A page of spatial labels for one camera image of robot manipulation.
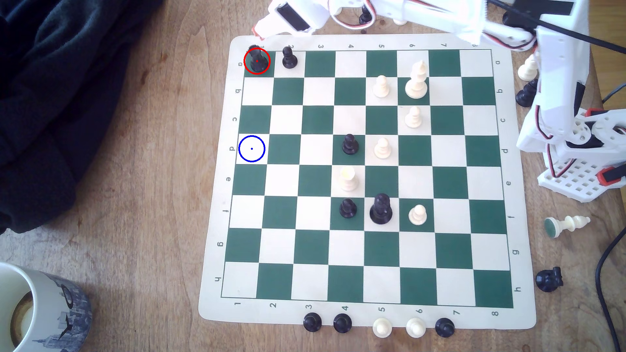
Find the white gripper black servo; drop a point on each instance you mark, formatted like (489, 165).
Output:
(273, 23)

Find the black chess rook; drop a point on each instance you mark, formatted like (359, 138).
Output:
(256, 59)

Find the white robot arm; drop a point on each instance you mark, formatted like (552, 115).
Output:
(557, 73)

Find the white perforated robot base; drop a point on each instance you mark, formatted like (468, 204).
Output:
(579, 178)

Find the black chess pawn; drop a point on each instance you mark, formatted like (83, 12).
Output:
(312, 322)
(444, 327)
(366, 18)
(347, 209)
(350, 145)
(342, 323)
(289, 58)

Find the white chess pawn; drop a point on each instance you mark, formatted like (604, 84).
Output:
(382, 328)
(413, 119)
(415, 328)
(381, 88)
(417, 215)
(382, 149)
(400, 21)

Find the tall white chess bishop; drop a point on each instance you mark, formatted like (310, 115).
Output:
(416, 83)

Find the white chess rook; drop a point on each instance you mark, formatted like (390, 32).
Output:
(347, 180)

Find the large black chess king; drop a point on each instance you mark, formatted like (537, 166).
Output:
(381, 210)

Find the white chess piece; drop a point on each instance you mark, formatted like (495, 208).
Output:
(528, 69)

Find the black chess piece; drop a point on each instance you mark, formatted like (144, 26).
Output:
(525, 95)

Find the white piece with green felt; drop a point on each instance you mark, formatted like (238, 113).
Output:
(570, 224)

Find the black chess knight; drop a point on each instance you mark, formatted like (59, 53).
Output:
(548, 280)

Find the dark fabric jacket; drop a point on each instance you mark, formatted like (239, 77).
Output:
(58, 98)

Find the green white vinyl chessboard mat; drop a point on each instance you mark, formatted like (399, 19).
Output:
(313, 244)

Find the white mug with skyline print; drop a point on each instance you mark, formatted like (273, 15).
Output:
(54, 313)

